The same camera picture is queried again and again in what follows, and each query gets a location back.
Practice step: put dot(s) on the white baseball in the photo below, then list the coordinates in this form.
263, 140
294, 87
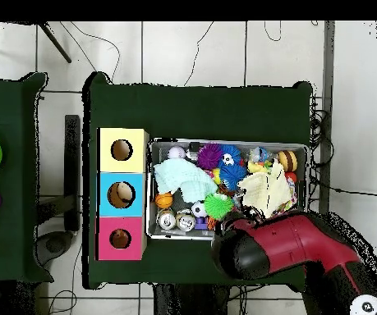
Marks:
177, 152

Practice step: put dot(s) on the small orange basketball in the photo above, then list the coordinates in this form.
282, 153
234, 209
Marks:
163, 200

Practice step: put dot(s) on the purple spiky ball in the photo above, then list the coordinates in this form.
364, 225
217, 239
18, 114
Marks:
209, 157

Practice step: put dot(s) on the orange plush toy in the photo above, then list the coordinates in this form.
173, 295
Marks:
119, 238

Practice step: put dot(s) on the dark green table cloth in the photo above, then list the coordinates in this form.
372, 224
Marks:
191, 111
10, 131

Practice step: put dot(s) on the green spiky ball with eyes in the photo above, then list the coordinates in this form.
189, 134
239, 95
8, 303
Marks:
218, 206

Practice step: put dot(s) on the cream yellow cloth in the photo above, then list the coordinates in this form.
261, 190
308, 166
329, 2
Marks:
267, 192

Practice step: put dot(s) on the blue spiky ball with eyes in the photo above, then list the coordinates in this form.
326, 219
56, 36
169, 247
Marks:
232, 152

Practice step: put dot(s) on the black upright panel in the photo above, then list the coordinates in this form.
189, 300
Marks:
72, 164

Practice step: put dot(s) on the silver drink can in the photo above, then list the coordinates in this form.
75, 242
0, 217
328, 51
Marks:
166, 219
185, 220

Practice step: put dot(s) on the silver mesh bin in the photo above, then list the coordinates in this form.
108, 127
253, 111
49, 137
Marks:
303, 157

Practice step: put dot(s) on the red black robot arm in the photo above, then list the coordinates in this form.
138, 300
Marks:
286, 242

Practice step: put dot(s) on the wooden box with three holes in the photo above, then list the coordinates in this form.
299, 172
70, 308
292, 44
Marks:
122, 170

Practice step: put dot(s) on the grey floor rail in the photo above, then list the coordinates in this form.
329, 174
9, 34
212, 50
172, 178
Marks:
327, 65

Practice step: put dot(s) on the black tripod leg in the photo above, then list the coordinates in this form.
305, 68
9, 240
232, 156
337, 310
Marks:
55, 42

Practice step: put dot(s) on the mint green cloth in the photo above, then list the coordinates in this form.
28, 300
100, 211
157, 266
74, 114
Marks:
181, 177

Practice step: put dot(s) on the grey stand base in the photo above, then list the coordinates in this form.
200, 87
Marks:
55, 244

